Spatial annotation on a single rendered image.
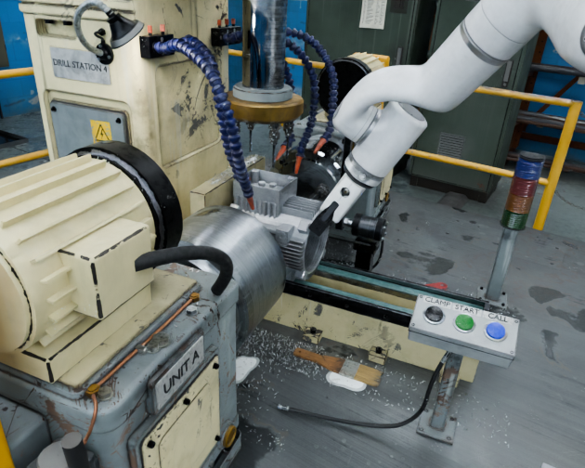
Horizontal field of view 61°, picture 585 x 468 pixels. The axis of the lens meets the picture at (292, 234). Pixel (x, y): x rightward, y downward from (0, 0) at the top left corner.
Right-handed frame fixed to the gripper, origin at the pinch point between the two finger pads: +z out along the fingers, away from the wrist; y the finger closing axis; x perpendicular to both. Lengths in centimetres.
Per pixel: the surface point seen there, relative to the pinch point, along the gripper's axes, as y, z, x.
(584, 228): 306, 38, -151
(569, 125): 225, -20, -70
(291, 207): 3.0, 3.0, 7.7
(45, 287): -65, -14, 15
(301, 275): -1.5, 12.6, -4.0
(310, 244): 11.6, 13.1, -1.0
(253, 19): 1.4, -25.9, 35.4
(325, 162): 27.1, 0.0, 10.0
